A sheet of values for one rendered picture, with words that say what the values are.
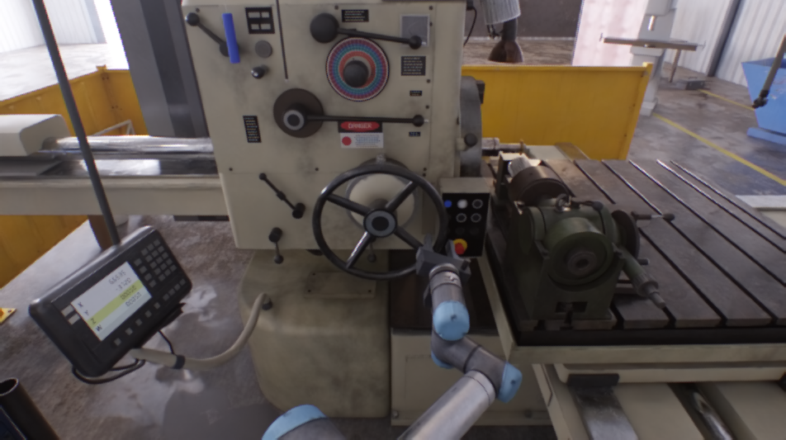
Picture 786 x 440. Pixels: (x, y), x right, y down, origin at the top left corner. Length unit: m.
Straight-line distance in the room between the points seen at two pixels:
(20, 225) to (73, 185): 1.73
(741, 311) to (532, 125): 2.70
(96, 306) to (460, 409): 0.85
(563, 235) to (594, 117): 3.04
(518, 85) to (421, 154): 2.64
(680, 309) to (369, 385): 1.29
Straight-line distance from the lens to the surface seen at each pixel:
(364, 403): 2.15
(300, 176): 1.32
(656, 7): 7.13
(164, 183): 1.81
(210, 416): 2.42
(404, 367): 1.94
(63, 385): 2.94
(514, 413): 2.27
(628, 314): 1.44
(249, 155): 1.33
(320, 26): 1.11
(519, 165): 1.67
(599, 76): 4.06
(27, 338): 3.38
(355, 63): 1.08
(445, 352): 0.98
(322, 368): 1.97
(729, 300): 1.68
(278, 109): 1.23
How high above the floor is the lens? 1.89
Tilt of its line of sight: 28 degrees down
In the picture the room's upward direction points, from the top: straight up
